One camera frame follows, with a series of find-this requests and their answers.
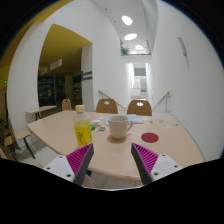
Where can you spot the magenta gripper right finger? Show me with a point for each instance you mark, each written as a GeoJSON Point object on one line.
{"type": "Point", "coordinates": [152, 166]}

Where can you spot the wooden chair far left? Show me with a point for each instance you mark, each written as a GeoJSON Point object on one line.
{"type": "Point", "coordinates": [66, 104]}

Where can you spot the wooden chair centre left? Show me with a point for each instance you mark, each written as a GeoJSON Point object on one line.
{"type": "Point", "coordinates": [107, 106]}

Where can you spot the wooden chair centre right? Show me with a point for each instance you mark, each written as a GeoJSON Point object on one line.
{"type": "Point", "coordinates": [139, 107]}

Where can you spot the small side table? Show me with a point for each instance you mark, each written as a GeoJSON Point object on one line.
{"type": "Point", "coordinates": [37, 111]}

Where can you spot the small white card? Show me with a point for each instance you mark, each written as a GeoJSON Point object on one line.
{"type": "Point", "coordinates": [165, 126]}

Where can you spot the wooden chair at left edge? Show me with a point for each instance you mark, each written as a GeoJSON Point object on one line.
{"type": "Point", "coordinates": [12, 137]}

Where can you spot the white ceramic mug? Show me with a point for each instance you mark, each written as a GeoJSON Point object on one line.
{"type": "Point", "coordinates": [119, 126]}

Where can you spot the red round coaster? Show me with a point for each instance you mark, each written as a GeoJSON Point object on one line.
{"type": "Point", "coordinates": [150, 137]}

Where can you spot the balcony green plant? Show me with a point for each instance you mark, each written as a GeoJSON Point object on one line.
{"type": "Point", "coordinates": [124, 51]}

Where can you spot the hanging white red sign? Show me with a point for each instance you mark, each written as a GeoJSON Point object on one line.
{"type": "Point", "coordinates": [50, 67]}

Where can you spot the yellow drink plastic bottle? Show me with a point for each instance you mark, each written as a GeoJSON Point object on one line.
{"type": "Point", "coordinates": [82, 126]}

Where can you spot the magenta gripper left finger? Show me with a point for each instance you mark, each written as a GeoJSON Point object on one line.
{"type": "Point", "coordinates": [72, 167]}

